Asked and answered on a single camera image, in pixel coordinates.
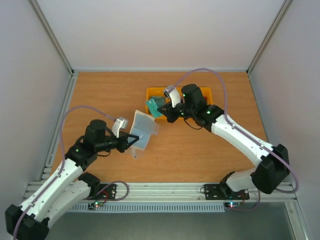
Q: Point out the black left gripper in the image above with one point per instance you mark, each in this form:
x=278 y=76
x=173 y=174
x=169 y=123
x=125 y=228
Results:
x=124 y=145

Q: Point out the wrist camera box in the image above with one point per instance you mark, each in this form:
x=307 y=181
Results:
x=120 y=123
x=174 y=97

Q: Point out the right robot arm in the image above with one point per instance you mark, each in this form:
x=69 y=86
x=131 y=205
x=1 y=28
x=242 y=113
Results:
x=270 y=162

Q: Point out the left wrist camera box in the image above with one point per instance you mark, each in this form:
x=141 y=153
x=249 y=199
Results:
x=120 y=123

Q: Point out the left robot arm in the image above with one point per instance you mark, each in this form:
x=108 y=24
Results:
x=70 y=183

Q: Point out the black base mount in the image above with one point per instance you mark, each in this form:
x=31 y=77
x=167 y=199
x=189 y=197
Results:
x=108 y=193
x=215 y=192

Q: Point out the green card in bin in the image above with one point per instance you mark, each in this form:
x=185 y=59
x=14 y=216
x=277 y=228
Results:
x=159 y=100

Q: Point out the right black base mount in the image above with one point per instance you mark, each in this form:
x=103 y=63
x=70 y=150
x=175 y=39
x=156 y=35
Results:
x=215 y=192

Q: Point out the beige card holder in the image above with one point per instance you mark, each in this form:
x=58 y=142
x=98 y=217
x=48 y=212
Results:
x=143 y=127

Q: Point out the grey slotted cable duct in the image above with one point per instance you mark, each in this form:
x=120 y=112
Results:
x=147 y=207

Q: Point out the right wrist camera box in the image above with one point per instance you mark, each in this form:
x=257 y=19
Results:
x=174 y=97

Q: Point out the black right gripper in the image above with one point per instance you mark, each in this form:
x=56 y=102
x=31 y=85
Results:
x=172 y=113

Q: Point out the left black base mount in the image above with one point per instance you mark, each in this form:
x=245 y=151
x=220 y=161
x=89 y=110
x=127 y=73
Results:
x=108 y=193

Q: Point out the yellow plastic bin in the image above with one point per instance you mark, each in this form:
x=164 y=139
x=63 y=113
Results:
x=172 y=88
x=154 y=91
x=207 y=94

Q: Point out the aluminium front rail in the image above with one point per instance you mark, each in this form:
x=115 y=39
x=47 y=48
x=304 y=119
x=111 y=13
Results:
x=165 y=192

